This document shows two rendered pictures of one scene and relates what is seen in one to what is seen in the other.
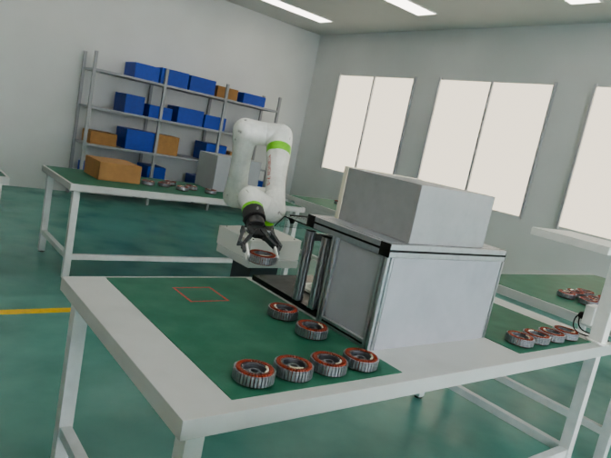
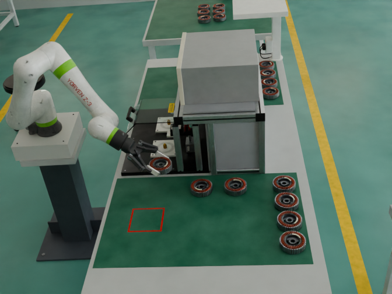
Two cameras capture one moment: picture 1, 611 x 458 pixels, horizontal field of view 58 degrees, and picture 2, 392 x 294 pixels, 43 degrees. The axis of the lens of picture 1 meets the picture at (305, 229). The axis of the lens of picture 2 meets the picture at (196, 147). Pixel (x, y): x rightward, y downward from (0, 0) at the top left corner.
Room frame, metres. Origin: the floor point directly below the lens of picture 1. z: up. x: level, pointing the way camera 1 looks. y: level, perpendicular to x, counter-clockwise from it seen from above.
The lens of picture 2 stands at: (0.55, 1.38, 2.38)
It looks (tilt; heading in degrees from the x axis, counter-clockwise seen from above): 35 degrees down; 315
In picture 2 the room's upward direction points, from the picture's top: 6 degrees counter-clockwise
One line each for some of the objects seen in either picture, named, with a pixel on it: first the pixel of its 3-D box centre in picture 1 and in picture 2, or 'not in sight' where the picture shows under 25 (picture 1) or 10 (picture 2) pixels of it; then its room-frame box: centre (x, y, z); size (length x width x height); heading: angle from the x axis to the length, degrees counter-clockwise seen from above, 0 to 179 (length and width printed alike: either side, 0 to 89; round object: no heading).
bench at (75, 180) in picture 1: (176, 227); not in sight; (4.99, 1.18, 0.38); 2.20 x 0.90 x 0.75; 129
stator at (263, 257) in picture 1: (262, 257); (160, 165); (2.06, 0.14, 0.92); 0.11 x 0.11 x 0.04
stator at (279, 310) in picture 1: (283, 311); (201, 187); (1.91, 0.02, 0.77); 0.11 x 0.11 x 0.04
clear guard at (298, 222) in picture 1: (320, 230); (159, 114); (2.25, -0.06, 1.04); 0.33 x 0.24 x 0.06; 39
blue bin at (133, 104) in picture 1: (128, 104); not in sight; (7.98, 2.84, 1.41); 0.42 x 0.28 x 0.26; 41
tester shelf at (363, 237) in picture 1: (408, 238); (219, 85); (2.12, -0.40, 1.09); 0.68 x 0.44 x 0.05; 129
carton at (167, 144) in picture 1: (161, 144); not in sight; (8.36, 2.39, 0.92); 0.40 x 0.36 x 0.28; 39
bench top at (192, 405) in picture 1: (375, 320); (210, 142); (2.18, -0.35, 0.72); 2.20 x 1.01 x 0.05; 129
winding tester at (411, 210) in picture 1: (414, 206); (219, 65); (2.11, -0.39, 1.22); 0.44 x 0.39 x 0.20; 129
